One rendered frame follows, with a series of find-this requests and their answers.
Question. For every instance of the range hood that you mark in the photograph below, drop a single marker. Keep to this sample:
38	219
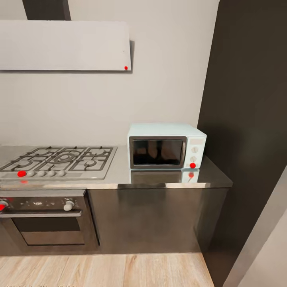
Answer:
50	40

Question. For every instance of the microwave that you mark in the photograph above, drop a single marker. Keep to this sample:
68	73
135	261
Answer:
165	146

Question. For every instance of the fridge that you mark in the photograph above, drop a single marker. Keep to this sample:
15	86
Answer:
244	115

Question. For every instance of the oven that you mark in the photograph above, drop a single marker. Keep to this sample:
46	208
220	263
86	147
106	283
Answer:
59	220

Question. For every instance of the burner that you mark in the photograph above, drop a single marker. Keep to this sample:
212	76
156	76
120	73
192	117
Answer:
80	162

